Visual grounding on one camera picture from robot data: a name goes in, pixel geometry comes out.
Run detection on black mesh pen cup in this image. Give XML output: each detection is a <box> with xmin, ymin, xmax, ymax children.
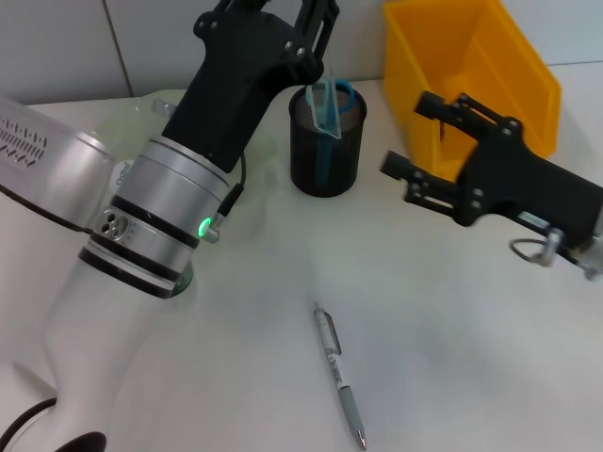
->
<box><xmin>287</xmin><ymin>82</ymin><xmax>368</xmax><ymax>198</ymax></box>

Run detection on right gripper cable with plugs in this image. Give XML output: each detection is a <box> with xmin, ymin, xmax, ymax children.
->
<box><xmin>511</xmin><ymin>228</ymin><xmax>595</xmax><ymax>279</ymax></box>

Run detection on gripper cable with plugs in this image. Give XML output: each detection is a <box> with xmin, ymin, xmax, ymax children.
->
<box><xmin>511</xmin><ymin>228</ymin><xmax>595</xmax><ymax>279</ymax></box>
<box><xmin>150</xmin><ymin>98</ymin><xmax>247</xmax><ymax>242</ymax></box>

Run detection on green glass fruit plate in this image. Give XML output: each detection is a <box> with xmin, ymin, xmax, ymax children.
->
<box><xmin>93</xmin><ymin>89</ymin><xmax>280</xmax><ymax>199</ymax></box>

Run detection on yellow plastic storage bin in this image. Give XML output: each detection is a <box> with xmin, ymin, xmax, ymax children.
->
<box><xmin>383</xmin><ymin>0</ymin><xmax>562</xmax><ymax>174</ymax></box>

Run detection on left gripper cable with plugs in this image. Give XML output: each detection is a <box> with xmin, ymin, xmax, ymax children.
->
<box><xmin>150</xmin><ymin>98</ymin><xmax>247</xmax><ymax>242</ymax></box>

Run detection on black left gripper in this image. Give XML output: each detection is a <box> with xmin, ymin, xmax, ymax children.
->
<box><xmin>161</xmin><ymin>0</ymin><xmax>341</xmax><ymax>174</ymax></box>

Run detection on clear grey ballpoint pen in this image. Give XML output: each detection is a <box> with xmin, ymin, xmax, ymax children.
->
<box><xmin>311</xmin><ymin>300</ymin><xmax>367</xmax><ymax>451</ymax></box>

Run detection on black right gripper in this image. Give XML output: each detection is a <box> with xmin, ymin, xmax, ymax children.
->
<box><xmin>380</xmin><ymin>90</ymin><xmax>603</xmax><ymax>250</ymax></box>

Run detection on blue scissors with blade cover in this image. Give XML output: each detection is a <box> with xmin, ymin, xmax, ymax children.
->
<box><xmin>305</xmin><ymin>78</ymin><xmax>356</xmax><ymax>187</ymax></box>

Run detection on clear water bottle green label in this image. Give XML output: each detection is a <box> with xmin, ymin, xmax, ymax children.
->
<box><xmin>114</xmin><ymin>159</ymin><xmax>195</xmax><ymax>299</ymax></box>

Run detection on transparent plastic ruler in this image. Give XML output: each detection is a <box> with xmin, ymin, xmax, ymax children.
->
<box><xmin>304</xmin><ymin>70</ymin><xmax>349</xmax><ymax>142</ymax></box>

